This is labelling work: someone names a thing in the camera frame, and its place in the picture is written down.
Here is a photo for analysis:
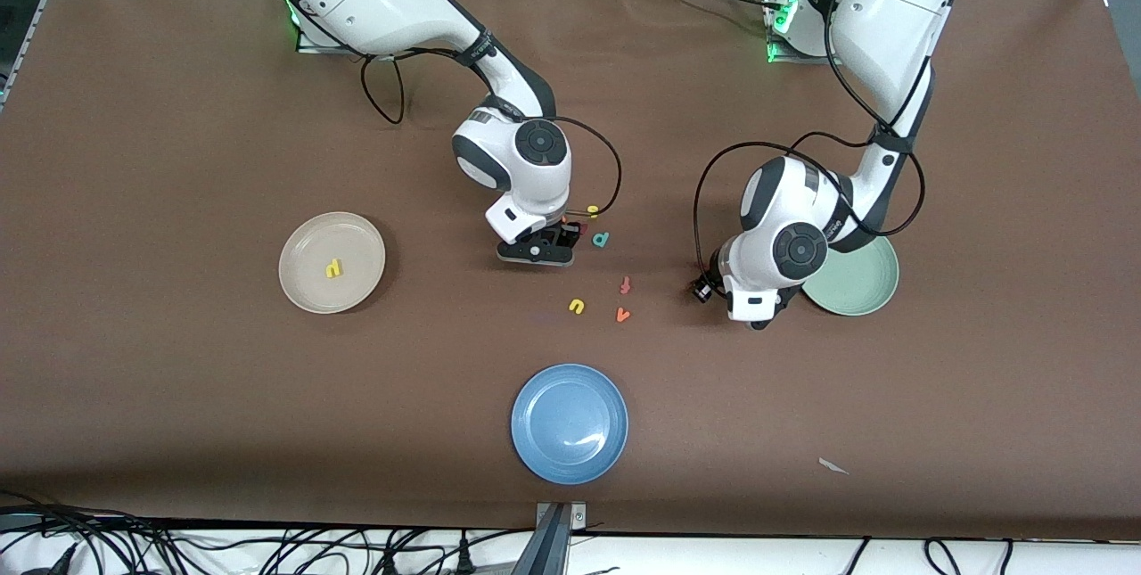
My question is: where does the green plate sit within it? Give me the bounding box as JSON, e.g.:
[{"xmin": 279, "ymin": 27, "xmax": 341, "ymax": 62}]
[{"xmin": 800, "ymin": 234, "xmax": 900, "ymax": 317}]

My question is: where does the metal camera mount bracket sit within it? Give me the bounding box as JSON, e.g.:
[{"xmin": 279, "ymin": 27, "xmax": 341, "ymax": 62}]
[{"xmin": 513, "ymin": 502, "xmax": 587, "ymax": 575}]

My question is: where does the beige brown plate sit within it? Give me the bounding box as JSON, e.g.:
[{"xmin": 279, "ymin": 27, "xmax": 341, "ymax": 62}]
[{"xmin": 278, "ymin": 211, "xmax": 387, "ymax": 316}]

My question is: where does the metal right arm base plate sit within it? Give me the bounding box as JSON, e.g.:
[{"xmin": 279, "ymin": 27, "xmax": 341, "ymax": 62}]
[{"xmin": 297, "ymin": 0, "xmax": 357, "ymax": 55}]

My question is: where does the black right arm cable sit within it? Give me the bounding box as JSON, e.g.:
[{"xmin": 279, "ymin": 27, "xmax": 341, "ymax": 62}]
[{"xmin": 360, "ymin": 47, "xmax": 623, "ymax": 218}]

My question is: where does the blue plate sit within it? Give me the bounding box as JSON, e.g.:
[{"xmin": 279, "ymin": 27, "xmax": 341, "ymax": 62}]
[{"xmin": 511, "ymin": 364, "xmax": 629, "ymax": 486}]

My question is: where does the brown table cover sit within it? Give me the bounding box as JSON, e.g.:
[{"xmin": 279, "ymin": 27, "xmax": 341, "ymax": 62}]
[{"xmin": 0, "ymin": 0, "xmax": 1141, "ymax": 542}]

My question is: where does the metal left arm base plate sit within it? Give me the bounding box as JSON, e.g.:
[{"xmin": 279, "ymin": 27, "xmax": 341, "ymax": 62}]
[{"xmin": 767, "ymin": 0, "xmax": 862, "ymax": 67}]

